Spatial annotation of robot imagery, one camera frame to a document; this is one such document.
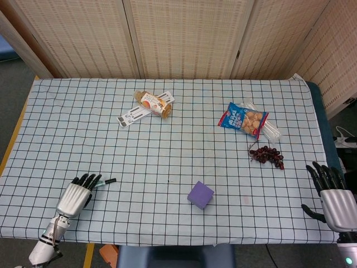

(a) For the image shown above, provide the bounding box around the white power strip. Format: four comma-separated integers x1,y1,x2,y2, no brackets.
333,125,357,149

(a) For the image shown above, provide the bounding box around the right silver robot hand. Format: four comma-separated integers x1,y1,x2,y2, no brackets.
301,161,357,233

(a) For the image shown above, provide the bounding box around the clear plastic cup package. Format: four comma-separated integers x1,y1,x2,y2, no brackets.
239,99,283,145

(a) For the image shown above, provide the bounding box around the blue biscuit snack bag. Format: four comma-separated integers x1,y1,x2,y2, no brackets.
218,101,270,141

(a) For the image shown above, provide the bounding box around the white black checkered tablecloth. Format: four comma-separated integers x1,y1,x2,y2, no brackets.
0,73,344,248

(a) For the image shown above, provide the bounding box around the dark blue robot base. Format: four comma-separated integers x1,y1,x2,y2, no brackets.
117,243,235,268

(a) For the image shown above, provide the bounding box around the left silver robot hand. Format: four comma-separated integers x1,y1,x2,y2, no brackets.
55,173,103,219

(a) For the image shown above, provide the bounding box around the black equipment box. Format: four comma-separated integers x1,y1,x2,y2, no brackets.
335,147,357,193

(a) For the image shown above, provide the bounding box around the orange juice bottle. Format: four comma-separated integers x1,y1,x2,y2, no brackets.
133,89,172,121

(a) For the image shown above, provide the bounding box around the black floor cable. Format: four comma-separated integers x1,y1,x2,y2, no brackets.
264,245,277,268

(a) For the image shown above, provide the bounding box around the black marker pen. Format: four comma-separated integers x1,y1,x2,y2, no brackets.
94,178,117,188

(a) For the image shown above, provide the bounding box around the woven folding screen panel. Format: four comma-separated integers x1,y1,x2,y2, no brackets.
122,0,256,80
290,0,357,119
0,0,61,79
230,0,335,82
5,0,142,80

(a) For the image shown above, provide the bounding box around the purple foam cube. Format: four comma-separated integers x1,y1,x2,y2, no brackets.
187,180,215,210

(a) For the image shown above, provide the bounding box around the white folding phone stand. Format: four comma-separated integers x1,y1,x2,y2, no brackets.
116,90,176,129

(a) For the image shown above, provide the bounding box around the dark red grape bunch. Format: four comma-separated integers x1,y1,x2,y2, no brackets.
248,140,286,171

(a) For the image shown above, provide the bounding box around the orange floor object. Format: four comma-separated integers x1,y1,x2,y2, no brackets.
99,245,119,268

